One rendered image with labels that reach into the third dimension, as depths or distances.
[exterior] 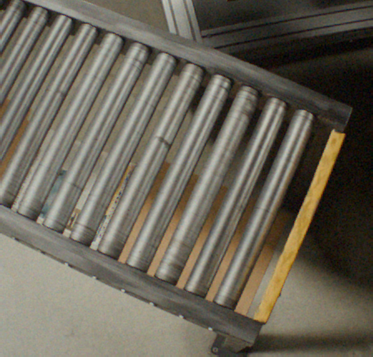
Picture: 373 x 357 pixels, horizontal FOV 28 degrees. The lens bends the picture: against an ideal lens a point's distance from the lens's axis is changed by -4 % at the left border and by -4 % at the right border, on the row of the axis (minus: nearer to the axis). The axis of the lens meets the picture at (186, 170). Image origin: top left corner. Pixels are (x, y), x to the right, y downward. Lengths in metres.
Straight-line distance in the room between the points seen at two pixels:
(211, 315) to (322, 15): 1.18
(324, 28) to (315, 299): 0.84
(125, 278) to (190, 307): 0.14
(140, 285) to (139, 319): 0.80
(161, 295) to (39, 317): 0.91
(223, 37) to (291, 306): 0.84
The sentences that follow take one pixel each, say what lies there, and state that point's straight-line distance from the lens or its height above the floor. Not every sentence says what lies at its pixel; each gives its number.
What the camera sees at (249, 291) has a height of 0.00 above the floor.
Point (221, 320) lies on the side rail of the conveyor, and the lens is 1.56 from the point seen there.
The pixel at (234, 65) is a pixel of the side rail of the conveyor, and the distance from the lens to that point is 1.69.
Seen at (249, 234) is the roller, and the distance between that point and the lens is 1.58.
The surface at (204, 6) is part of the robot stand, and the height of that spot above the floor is 0.21.
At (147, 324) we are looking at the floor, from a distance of 2.37.
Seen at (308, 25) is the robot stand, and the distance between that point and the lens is 2.38.
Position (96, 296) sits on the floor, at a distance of 2.39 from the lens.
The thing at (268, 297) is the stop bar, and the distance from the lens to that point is 1.55.
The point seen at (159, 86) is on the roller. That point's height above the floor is 0.80.
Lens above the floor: 2.35
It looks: 75 degrees down
